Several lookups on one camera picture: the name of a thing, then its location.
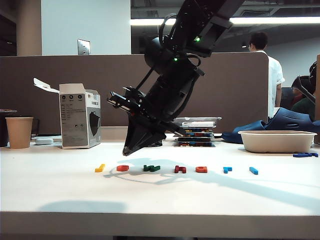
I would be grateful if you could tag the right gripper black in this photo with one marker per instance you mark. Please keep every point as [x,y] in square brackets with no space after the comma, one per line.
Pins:
[170,100]

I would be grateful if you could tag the orange o-shaped magnet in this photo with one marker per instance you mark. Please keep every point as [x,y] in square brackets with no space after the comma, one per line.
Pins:
[122,170]

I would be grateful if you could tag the orange a-shaped magnet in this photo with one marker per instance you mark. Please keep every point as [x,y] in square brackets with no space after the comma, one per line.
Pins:
[200,171]

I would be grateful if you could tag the blue r-shaped magnet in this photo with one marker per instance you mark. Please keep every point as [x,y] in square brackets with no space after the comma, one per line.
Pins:
[225,170]

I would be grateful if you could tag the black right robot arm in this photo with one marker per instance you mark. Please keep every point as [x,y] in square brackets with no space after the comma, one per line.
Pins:
[190,37]

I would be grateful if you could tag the flat letter magnet tray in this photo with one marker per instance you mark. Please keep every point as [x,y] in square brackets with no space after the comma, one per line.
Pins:
[197,135]
[197,139]
[197,130]
[197,144]

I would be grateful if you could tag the yellow letter magnet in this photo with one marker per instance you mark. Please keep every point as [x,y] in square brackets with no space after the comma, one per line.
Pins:
[100,169]

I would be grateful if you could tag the dark blue letter magnet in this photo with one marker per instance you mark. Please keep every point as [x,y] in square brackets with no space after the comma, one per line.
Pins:
[301,155]

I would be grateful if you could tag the black mesh pen holder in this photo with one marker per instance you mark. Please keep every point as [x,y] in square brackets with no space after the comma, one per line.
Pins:
[157,144]

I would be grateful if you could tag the green w-shaped magnet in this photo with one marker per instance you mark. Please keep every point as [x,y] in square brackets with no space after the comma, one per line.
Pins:
[147,168]

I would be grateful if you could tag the red h-shaped magnet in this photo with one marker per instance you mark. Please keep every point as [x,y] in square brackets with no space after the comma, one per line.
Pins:
[178,170]

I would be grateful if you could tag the clear plastic blister case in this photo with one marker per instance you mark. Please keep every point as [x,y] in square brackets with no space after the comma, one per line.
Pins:
[200,120]

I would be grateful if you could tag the grey white mask box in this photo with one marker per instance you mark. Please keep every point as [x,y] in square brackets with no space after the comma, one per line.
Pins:
[75,120]

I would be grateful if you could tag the navy blue rubber slipper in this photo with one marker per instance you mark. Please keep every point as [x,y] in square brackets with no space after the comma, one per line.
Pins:
[240,132]
[287,120]

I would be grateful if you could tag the brown desk partition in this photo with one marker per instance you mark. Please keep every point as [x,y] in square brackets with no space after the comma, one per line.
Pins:
[50,70]

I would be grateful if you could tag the blue l-shaped magnet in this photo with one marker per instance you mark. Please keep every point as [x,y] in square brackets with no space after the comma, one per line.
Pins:
[253,171]

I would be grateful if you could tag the brown paper cup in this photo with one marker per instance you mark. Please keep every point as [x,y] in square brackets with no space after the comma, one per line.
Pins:
[19,135]

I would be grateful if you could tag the beige pulp food tray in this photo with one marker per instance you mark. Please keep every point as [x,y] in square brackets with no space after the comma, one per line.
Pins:
[275,142]

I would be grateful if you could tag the black cup with foil lid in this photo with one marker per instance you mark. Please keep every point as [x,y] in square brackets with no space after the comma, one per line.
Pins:
[2,130]

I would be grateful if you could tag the person in white shirt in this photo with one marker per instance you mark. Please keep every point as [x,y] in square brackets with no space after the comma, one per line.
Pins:
[273,75]

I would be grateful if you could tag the black computer monitor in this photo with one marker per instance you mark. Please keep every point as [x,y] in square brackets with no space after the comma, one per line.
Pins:
[287,97]

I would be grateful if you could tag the seated person green shirt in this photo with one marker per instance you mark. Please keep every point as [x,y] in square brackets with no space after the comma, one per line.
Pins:
[302,107]

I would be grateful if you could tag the dark angled stand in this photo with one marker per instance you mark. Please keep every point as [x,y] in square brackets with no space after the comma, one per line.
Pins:
[306,87]

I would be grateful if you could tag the long ceiling light strip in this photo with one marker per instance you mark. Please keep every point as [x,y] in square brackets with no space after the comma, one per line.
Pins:
[275,20]

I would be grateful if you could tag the brown cardboard box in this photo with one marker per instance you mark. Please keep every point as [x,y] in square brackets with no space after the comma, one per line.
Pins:
[318,100]

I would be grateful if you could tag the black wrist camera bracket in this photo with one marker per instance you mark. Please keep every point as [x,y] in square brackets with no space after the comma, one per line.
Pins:
[135,92]

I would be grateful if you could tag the metal wall switch plate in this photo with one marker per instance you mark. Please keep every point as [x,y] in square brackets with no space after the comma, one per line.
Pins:
[83,47]

